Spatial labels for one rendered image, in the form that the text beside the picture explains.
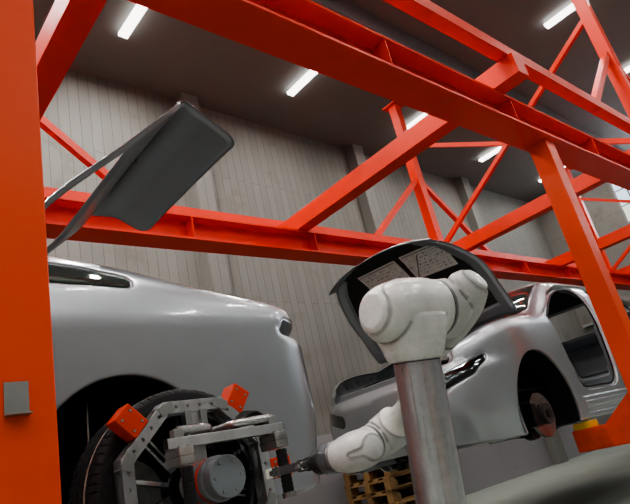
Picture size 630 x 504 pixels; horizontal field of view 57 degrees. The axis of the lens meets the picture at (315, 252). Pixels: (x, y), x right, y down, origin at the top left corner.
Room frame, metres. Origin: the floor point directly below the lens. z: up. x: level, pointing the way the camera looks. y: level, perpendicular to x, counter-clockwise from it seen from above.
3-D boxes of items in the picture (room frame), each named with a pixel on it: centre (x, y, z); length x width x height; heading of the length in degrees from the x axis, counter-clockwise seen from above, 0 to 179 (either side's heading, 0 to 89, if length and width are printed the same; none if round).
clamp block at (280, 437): (1.98, 0.28, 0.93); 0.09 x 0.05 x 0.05; 45
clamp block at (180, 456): (1.74, 0.52, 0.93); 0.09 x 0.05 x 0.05; 45
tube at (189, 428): (1.85, 0.52, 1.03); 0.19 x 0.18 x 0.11; 45
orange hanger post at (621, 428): (4.68, -1.92, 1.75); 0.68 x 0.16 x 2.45; 45
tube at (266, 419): (1.99, 0.38, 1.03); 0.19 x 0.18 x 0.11; 45
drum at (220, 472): (1.95, 0.49, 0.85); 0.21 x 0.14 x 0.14; 45
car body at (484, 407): (6.23, -1.91, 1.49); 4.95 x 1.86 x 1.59; 135
